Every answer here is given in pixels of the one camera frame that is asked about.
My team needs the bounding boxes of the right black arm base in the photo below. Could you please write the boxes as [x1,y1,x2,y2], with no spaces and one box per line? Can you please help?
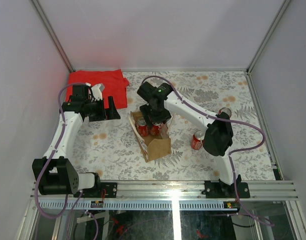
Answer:
[201,179,251,199]

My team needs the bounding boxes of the aluminium front rail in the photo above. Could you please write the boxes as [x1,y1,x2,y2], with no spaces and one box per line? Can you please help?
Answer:
[30,179,300,201]

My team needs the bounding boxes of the floral patterned table mat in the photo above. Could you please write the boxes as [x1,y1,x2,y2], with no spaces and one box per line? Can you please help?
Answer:
[69,71,275,181]

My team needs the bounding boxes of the purple cable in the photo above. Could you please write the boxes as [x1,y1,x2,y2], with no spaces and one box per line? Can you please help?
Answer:
[140,75,276,228]
[34,82,100,240]

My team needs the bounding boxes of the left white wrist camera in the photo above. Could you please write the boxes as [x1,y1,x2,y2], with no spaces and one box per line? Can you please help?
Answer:
[86,83,105,101]

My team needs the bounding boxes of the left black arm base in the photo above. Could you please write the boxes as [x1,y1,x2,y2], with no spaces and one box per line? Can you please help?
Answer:
[82,182,118,199]

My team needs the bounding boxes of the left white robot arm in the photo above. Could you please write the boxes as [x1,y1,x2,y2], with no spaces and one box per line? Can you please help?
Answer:
[32,82,121,197]

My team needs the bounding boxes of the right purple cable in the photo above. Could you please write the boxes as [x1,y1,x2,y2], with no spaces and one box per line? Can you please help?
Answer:
[140,75,276,228]

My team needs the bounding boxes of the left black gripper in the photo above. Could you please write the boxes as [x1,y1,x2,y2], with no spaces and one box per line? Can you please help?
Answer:
[85,96,120,122]

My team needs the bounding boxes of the watermelon canvas tote bag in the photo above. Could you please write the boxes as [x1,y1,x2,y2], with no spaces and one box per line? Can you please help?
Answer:
[128,112,171,163]

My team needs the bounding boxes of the red cola can front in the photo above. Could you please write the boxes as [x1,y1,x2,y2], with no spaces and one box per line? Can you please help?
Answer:
[191,130,205,150]

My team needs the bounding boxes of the red cola can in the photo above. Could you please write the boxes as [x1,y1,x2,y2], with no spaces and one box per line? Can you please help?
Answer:
[218,107,232,118]
[150,122,164,136]
[136,116,149,137]
[191,130,205,150]

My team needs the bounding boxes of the white slotted cable duct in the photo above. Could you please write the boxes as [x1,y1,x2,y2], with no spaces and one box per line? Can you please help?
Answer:
[39,199,237,211]

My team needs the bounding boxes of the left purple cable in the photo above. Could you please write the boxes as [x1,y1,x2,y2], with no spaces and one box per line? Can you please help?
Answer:
[34,82,100,240]

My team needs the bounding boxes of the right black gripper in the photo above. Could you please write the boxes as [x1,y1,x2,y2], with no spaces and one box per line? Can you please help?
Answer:
[140,102,172,129]

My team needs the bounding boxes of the red folded cloth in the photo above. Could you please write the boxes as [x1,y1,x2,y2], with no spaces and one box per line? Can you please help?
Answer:
[68,69,129,109]

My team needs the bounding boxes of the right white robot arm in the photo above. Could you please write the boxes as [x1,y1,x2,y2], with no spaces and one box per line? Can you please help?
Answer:
[137,82,239,197]

